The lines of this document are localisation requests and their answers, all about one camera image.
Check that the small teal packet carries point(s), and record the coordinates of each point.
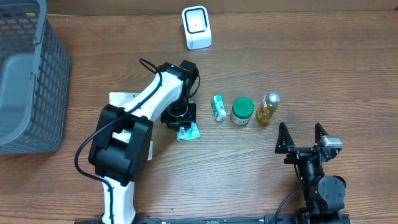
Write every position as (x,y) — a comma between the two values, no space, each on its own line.
(218,108)

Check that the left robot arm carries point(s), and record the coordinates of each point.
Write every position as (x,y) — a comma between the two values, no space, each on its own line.
(122,141)

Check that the yellow oil bottle silver cap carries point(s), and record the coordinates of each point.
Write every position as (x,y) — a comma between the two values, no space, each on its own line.
(267,108)

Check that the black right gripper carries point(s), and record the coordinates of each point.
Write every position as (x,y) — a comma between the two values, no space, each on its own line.
(285,145)

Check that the dark grey plastic mesh basket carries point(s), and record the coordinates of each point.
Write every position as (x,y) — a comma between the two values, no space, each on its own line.
(35,80)

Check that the white barcode scanner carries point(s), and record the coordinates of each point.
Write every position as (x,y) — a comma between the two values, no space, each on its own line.
(196,25)

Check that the white orange snack packet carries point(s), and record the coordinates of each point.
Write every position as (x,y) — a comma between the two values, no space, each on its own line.
(119,99)

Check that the green lid white jar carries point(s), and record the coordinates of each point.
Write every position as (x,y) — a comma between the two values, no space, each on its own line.
(242,110)

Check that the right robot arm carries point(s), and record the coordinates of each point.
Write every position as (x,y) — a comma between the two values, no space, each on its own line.
(323,195)

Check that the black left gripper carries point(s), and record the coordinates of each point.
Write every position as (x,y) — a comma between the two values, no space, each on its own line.
(175,124)

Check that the teal tissue pack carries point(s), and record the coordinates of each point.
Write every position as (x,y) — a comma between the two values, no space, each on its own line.
(190,133)

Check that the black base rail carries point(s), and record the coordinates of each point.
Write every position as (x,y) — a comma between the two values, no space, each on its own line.
(267,219)

